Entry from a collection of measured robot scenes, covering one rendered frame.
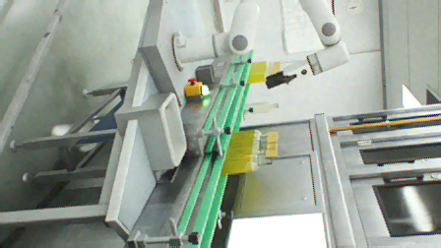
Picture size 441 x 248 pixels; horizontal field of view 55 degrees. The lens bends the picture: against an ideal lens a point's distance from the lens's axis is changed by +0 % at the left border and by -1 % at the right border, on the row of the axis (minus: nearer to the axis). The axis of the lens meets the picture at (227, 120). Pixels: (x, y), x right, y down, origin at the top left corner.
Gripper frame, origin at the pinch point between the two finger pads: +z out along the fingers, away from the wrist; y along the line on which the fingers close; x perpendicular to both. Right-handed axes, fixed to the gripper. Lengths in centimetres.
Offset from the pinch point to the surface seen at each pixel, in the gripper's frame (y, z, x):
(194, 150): -7.1, 36.5, -11.9
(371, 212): -19, -17, -53
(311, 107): 591, 37, -233
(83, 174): 6, 94, -9
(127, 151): -37, 44, 6
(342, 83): 591, -29, -210
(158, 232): -54, 39, -14
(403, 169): 6, -33, -56
